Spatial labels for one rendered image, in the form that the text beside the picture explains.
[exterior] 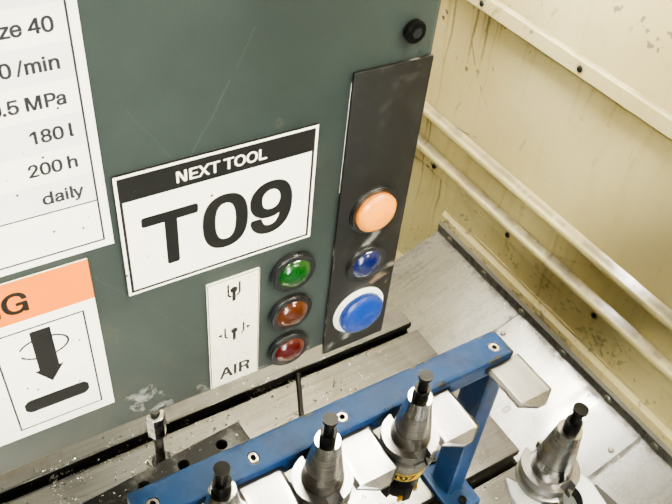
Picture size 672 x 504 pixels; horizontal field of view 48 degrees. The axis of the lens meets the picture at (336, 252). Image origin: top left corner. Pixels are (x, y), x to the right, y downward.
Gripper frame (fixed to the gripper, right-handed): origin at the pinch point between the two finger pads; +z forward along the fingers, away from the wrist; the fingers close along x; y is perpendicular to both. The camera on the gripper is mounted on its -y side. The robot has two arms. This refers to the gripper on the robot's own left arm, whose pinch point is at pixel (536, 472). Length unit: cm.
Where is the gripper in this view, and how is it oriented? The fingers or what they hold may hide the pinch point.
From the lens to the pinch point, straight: 89.2
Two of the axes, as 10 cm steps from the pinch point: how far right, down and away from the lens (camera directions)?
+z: -5.1, -6.4, 5.8
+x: 8.5, -2.9, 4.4
